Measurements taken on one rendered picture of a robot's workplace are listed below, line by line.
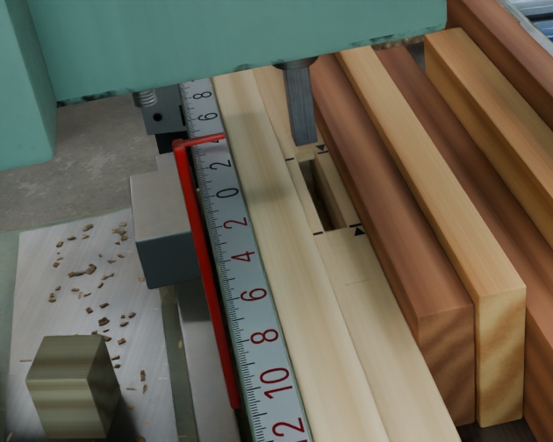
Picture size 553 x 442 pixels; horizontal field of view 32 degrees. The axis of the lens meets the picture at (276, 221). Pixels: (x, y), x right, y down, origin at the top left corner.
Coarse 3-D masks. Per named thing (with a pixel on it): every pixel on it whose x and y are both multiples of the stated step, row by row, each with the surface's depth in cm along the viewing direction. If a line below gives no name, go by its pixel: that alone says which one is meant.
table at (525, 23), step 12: (504, 0) 58; (516, 12) 57; (528, 24) 55; (540, 36) 54; (408, 48) 55; (420, 48) 54; (552, 48) 52; (420, 60) 53; (516, 420) 31; (468, 432) 31; (480, 432) 31; (492, 432) 31; (504, 432) 31; (516, 432) 31; (528, 432) 31
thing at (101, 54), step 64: (64, 0) 30; (128, 0) 30; (192, 0) 30; (256, 0) 31; (320, 0) 31; (384, 0) 31; (64, 64) 31; (128, 64) 31; (192, 64) 32; (256, 64) 32
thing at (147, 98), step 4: (136, 92) 41; (140, 92) 41; (144, 92) 41; (148, 92) 41; (152, 92) 41; (136, 96) 41; (140, 96) 41; (144, 96) 41; (148, 96) 41; (152, 96) 41; (136, 100) 41; (140, 100) 41; (144, 100) 41; (148, 100) 41; (152, 100) 41; (156, 100) 41; (136, 104) 41; (140, 104) 41; (144, 104) 41; (148, 104) 41; (152, 104) 41
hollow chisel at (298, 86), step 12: (288, 72) 36; (300, 72) 36; (288, 84) 36; (300, 84) 36; (288, 96) 37; (300, 96) 36; (288, 108) 37; (300, 108) 37; (312, 108) 37; (300, 120) 37; (312, 120) 37; (300, 132) 37; (312, 132) 37; (300, 144) 38
